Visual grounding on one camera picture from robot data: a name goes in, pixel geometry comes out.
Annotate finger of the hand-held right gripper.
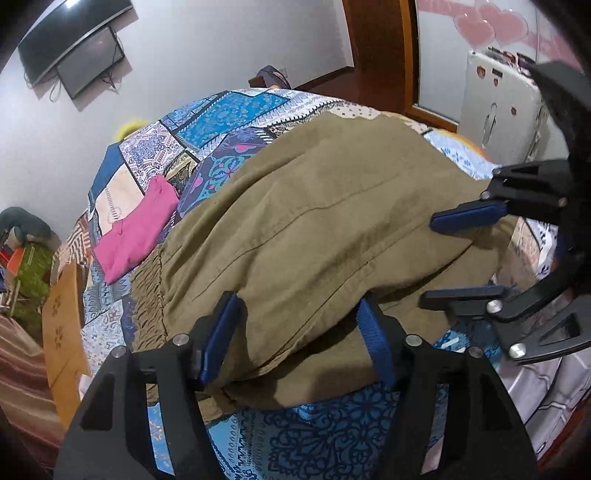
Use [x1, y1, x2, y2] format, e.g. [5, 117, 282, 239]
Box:
[419, 268, 591, 366]
[430, 159, 574, 233]

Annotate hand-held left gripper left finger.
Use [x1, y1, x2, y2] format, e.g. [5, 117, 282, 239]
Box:
[53, 291, 240, 480]

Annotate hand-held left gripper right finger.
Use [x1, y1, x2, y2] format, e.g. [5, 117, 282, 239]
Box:
[357, 292, 539, 480]

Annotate olive green pants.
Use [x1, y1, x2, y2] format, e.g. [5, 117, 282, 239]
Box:
[131, 111, 520, 423]

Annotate white refrigerator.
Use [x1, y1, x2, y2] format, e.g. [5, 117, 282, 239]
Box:
[458, 48, 550, 167]

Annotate pink folded cloth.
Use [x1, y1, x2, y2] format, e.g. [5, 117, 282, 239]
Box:
[92, 174, 181, 284]

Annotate pink heart stickers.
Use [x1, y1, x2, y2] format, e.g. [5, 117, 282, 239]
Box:
[452, 4, 530, 47]

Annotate wooden headboard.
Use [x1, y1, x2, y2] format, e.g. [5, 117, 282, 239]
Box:
[41, 261, 93, 428]

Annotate orange striped blanket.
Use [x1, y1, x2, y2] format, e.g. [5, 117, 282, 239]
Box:
[58, 210, 93, 273]

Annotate green patterned bag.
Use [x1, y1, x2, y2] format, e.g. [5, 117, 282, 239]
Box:
[11, 242, 58, 324]

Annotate striped brown curtain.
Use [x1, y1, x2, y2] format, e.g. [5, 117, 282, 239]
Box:
[0, 314, 65, 472]

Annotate blue patchwork bedsheet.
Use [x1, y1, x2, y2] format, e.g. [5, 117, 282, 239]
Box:
[60, 87, 591, 480]

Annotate orange box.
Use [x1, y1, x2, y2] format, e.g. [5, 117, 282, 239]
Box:
[0, 249, 24, 278]

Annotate grey bundled cloth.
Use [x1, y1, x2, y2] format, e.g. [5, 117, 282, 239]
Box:
[0, 207, 61, 245]

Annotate yellow object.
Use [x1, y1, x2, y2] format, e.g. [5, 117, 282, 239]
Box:
[115, 120, 148, 139]

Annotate dark clothes pile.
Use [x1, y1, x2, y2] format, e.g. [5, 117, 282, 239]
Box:
[249, 65, 294, 90]

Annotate flat black wall television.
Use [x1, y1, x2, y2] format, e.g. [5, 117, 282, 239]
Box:
[56, 25, 125, 101]

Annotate curved black wall screen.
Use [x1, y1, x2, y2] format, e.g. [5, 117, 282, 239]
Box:
[17, 0, 134, 86]

